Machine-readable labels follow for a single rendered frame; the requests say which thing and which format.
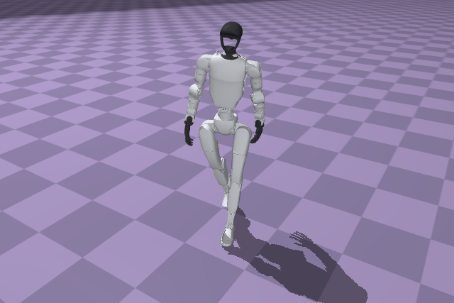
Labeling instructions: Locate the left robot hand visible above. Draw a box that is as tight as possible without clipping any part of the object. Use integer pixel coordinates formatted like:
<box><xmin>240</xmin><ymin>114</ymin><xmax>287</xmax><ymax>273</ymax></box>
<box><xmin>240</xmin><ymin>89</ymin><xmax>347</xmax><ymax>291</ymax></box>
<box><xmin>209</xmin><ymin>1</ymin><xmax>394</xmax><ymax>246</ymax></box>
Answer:
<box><xmin>250</xmin><ymin>120</ymin><xmax>264</xmax><ymax>143</ymax></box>

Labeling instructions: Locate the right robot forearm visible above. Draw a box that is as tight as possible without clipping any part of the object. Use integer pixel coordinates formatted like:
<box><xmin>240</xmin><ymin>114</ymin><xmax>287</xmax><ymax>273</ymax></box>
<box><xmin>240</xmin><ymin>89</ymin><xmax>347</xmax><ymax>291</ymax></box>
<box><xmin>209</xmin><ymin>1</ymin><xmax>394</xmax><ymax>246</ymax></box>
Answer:
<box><xmin>185</xmin><ymin>93</ymin><xmax>200</xmax><ymax>122</ymax></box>

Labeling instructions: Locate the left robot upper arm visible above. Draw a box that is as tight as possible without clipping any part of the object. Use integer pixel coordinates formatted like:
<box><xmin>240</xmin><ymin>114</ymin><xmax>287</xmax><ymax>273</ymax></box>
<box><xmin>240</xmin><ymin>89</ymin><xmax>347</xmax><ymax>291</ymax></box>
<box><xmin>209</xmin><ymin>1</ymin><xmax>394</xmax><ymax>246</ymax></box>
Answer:
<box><xmin>245</xmin><ymin>60</ymin><xmax>264</xmax><ymax>104</ymax></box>

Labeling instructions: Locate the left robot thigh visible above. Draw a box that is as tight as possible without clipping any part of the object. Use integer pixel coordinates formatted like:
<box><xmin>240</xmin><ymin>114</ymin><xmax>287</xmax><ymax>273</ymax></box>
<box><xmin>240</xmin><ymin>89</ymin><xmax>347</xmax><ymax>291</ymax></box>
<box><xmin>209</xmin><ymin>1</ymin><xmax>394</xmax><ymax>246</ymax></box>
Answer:
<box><xmin>228</xmin><ymin>122</ymin><xmax>252</xmax><ymax>188</ymax></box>

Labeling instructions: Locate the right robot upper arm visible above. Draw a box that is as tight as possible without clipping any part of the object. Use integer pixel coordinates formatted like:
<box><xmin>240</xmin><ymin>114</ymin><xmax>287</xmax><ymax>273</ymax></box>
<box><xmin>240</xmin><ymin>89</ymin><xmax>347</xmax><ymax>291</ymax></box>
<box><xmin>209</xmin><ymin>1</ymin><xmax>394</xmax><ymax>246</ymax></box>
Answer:
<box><xmin>189</xmin><ymin>55</ymin><xmax>213</xmax><ymax>98</ymax></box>

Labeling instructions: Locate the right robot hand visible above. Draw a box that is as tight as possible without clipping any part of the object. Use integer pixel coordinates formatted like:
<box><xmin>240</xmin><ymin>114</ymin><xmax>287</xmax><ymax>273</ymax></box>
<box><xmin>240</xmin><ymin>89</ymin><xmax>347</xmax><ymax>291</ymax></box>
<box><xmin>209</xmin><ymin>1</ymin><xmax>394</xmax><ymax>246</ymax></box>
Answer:
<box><xmin>184</xmin><ymin>116</ymin><xmax>193</xmax><ymax>146</ymax></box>

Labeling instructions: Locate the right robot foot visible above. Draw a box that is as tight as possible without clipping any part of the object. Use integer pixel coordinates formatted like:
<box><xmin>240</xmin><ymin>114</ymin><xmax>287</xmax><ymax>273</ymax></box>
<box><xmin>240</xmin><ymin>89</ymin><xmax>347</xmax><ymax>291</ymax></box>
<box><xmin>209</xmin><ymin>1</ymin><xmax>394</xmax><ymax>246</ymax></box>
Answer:
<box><xmin>222</xmin><ymin>190</ymin><xmax>228</xmax><ymax>207</ymax></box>

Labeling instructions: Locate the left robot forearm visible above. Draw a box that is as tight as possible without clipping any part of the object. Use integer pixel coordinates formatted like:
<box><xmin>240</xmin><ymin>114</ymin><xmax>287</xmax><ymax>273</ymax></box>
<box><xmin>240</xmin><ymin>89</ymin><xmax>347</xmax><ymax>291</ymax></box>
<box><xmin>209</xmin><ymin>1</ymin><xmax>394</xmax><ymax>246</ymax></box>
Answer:
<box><xmin>253</xmin><ymin>93</ymin><xmax>265</xmax><ymax>125</ymax></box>

